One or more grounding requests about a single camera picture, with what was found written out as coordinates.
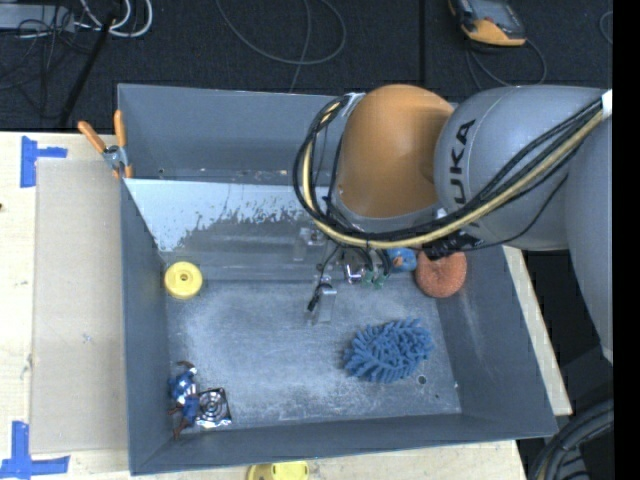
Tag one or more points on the yellow round disc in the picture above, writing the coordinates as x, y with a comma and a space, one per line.
183, 280

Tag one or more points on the grey metal bin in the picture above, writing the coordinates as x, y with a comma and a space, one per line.
280, 358

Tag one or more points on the yellow flat disc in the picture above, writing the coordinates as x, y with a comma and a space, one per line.
278, 471

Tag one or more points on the orange round scrubber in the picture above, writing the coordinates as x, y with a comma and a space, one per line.
442, 279

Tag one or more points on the blue microfibre duster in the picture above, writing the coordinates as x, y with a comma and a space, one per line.
387, 350

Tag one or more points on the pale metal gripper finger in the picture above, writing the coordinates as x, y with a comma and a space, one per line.
304, 246
327, 306

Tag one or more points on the blue action figure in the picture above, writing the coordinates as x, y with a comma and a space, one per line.
183, 387

